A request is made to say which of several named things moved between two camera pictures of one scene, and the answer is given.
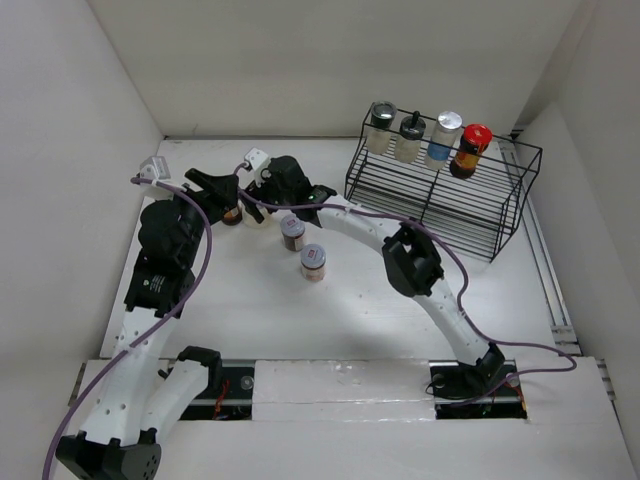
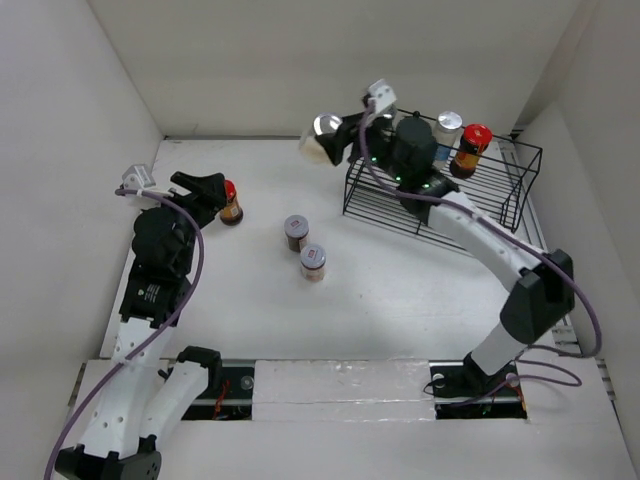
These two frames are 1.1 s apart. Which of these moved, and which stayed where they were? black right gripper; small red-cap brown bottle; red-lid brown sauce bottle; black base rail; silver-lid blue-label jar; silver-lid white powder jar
Moved: silver-lid white powder jar; black right gripper
Stayed: black base rail; silver-lid blue-label jar; red-lid brown sauce bottle; small red-cap brown bottle
